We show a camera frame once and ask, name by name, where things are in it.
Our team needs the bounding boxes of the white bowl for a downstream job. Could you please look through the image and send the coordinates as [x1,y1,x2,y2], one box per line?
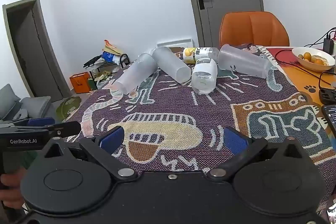
[291,47,336,72]

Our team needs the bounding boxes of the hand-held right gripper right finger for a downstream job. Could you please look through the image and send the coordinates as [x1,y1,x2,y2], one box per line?
[206,126,313,183]

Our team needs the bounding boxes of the yellow label drink bottle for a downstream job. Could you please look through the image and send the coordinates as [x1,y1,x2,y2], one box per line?
[183,47,220,64]

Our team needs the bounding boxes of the orange paw print table mat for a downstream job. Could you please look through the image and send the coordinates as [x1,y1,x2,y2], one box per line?
[265,47,336,136]

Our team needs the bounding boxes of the printed woven blanket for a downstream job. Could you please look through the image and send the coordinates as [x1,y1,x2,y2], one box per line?
[64,44,336,215]

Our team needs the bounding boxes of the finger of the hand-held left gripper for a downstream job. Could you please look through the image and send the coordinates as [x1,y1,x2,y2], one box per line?
[43,121,82,138]
[0,117,56,128]

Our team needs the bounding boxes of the black smartphone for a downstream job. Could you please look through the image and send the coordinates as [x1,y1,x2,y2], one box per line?
[321,104,336,133]

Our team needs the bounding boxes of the frosted plastic cup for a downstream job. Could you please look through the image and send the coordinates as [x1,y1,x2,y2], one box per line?
[153,46,192,83]
[115,53,158,95]

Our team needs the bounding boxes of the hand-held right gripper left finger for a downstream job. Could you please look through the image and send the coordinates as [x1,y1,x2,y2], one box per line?
[42,126,138,183]

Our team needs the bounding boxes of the black cable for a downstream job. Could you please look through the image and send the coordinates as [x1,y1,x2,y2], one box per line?
[319,71,336,90]
[274,48,303,67]

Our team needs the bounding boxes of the black metal rack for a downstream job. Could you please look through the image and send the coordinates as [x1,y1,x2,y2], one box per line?
[83,53,131,83]

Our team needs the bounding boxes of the person's left hand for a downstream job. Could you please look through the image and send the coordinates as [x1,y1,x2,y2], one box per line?
[0,168,27,210]

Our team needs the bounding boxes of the dark brown door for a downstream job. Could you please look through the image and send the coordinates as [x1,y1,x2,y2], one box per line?
[2,0,72,103]

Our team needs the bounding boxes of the clear plastic measuring cup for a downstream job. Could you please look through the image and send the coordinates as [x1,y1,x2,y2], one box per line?
[218,44,271,80]

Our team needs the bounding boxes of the orange leather chair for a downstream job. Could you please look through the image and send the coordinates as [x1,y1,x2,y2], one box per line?
[219,11,290,47]

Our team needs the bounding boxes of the clear bottle white label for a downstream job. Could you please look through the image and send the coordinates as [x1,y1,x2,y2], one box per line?
[191,58,218,95]

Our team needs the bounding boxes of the tan paper bag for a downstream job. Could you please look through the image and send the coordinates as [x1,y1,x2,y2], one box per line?
[102,39,124,56]

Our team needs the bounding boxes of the black power strip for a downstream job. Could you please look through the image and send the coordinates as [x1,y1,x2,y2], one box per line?
[318,88,336,105]

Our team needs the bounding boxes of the orange paper bag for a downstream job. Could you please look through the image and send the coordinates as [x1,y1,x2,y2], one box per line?
[69,72,91,94]

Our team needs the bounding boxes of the blue and white bag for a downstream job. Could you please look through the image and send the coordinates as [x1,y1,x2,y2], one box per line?
[101,52,116,65]

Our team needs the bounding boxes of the grey sofa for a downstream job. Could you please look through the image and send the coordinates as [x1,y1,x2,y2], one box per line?
[0,84,52,125]

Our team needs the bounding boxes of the green floor mat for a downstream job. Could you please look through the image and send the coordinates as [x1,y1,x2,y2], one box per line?
[55,96,83,122]

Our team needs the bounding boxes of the black power adapter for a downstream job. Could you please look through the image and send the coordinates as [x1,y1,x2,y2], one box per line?
[323,38,336,54]

